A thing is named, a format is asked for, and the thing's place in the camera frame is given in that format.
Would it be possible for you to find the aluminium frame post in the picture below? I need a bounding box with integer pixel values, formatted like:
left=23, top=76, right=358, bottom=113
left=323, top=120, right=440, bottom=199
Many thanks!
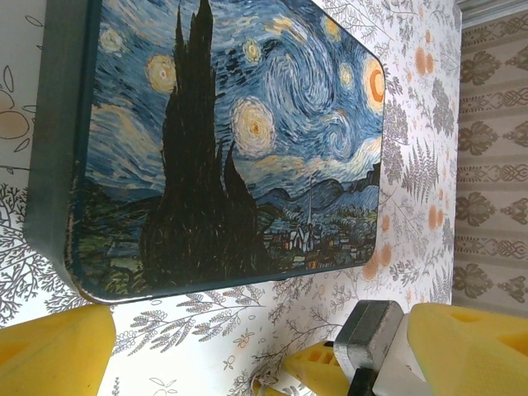
left=460, top=0, right=528, bottom=26

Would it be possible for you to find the starry night painted tin box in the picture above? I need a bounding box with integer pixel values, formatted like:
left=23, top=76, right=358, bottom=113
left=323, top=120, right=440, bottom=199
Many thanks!
left=22, top=0, right=389, bottom=306

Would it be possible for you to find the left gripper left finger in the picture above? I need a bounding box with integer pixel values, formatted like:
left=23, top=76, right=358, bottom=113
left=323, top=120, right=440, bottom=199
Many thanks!
left=0, top=304, right=117, bottom=396

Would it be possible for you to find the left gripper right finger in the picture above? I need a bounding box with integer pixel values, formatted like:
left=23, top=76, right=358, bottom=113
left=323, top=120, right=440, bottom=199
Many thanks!
left=406, top=303, right=528, bottom=396

